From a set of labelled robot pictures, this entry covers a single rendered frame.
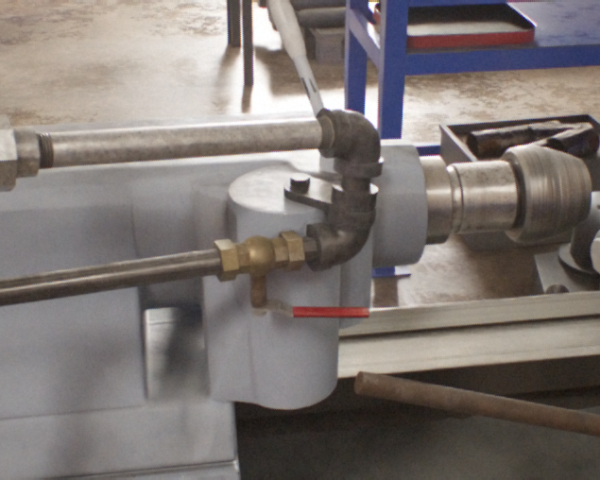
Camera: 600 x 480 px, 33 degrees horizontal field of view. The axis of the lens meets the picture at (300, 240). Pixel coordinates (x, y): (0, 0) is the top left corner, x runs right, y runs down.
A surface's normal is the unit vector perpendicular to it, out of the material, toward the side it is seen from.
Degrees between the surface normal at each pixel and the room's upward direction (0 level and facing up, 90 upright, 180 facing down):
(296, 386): 90
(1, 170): 101
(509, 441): 6
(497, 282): 0
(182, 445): 62
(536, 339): 0
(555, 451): 12
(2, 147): 56
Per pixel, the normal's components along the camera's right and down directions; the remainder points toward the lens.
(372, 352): 0.00, -0.88
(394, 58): 0.15, 0.46
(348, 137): 0.48, 0.27
